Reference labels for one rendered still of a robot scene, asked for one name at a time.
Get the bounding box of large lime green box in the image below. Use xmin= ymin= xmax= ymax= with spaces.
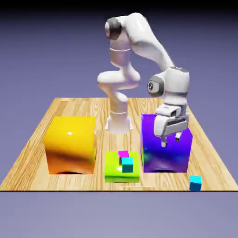
xmin=104 ymin=151 xmax=140 ymax=184

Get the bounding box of small cyan cube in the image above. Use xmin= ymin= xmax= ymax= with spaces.
xmin=121 ymin=157 xmax=134 ymax=173
xmin=189 ymin=174 xmax=203 ymax=192

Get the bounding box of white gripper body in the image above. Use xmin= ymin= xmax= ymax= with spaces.
xmin=153 ymin=114 xmax=189 ymax=139

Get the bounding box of small magenta cube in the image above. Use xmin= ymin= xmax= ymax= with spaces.
xmin=118 ymin=150 xmax=130 ymax=165

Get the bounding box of large purple box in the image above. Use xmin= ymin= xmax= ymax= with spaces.
xmin=140 ymin=113 xmax=193 ymax=173

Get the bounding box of large orange box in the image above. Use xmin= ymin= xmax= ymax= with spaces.
xmin=44 ymin=116 xmax=97 ymax=175

